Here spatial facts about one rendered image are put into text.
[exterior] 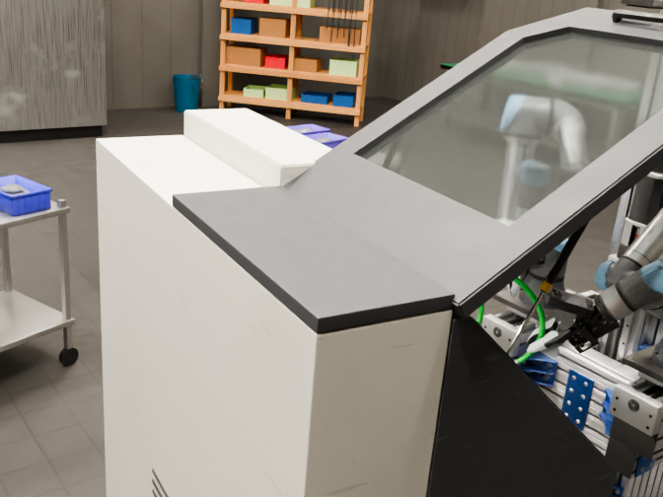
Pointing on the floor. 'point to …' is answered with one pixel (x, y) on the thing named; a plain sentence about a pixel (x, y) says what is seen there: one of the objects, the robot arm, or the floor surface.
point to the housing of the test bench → (256, 338)
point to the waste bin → (186, 91)
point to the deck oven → (51, 69)
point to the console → (253, 144)
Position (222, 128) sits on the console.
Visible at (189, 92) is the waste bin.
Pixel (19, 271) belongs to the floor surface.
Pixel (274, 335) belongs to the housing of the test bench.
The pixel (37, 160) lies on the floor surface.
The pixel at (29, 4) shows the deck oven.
